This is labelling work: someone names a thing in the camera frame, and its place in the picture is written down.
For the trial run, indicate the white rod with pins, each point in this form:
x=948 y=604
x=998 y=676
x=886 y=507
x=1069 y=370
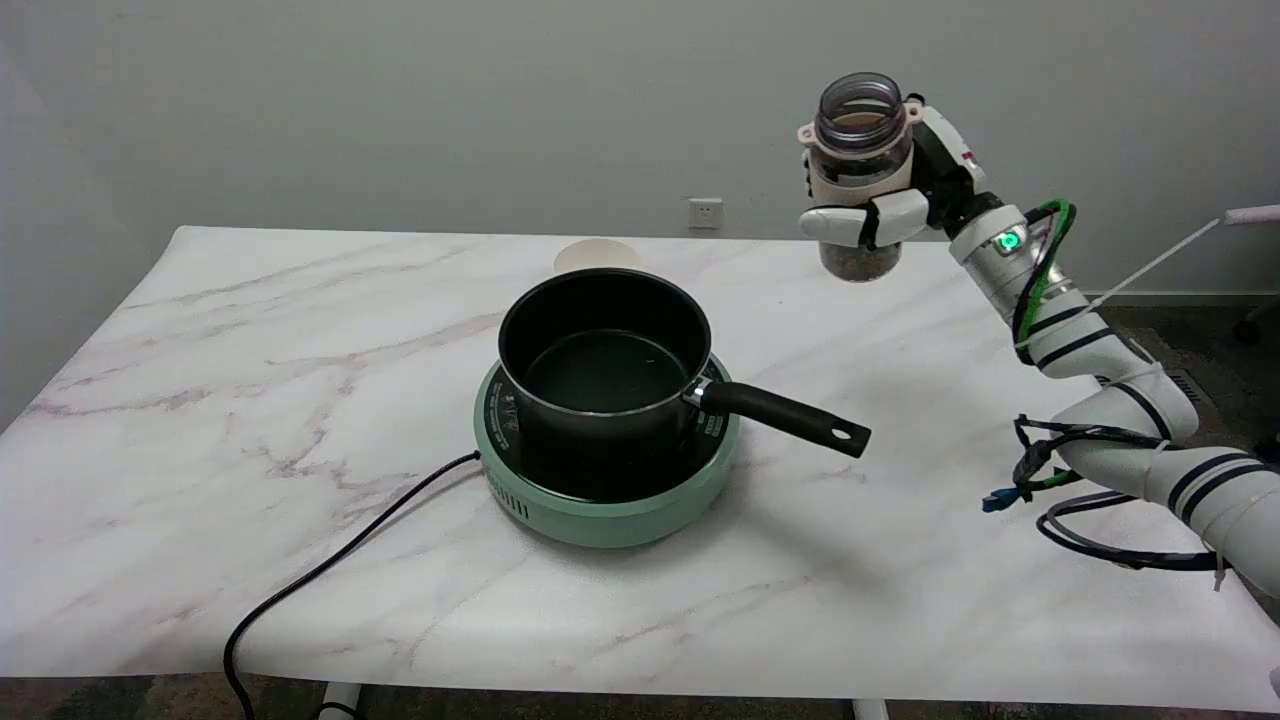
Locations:
x=1252 y=214

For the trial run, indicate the white table leg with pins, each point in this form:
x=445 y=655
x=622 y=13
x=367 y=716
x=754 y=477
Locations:
x=338 y=700
x=870 y=709

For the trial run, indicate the clear bottle with brown contents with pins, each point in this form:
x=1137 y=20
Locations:
x=858 y=150

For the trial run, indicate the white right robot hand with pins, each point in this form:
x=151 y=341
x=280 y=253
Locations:
x=940 y=160

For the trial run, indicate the white wall socket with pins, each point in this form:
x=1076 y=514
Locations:
x=705 y=213

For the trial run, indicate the green electric hot plate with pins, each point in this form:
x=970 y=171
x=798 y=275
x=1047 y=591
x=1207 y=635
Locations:
x=605 y=480

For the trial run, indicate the white round lid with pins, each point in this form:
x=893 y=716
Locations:
x=597 y=256

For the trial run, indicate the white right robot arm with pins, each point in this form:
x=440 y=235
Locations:
x=1090 y=340

